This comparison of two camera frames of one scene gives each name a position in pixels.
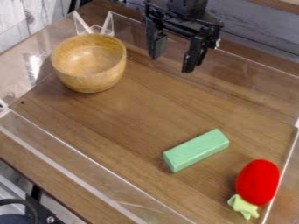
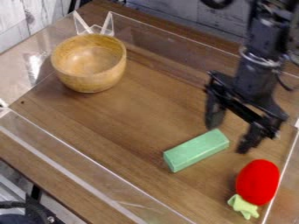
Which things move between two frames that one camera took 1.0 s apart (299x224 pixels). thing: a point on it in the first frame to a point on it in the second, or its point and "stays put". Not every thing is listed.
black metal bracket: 45,216 stays put
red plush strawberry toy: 256,182 stays put
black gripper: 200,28 to 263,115
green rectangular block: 196,150 stays put
